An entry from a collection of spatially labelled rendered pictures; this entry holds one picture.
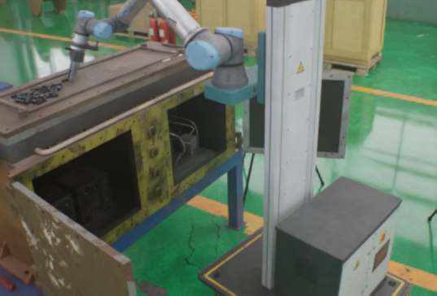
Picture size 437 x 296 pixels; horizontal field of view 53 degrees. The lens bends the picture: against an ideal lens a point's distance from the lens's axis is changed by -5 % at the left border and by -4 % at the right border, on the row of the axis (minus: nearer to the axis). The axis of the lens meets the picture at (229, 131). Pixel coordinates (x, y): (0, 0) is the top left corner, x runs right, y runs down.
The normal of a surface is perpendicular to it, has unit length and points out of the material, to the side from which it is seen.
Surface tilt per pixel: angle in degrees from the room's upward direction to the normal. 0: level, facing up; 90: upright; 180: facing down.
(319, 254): 90
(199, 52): 95
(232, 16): 90
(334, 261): 90
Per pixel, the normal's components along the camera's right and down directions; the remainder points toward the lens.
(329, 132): -0.18, 0.43
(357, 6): -0.55, 0.37
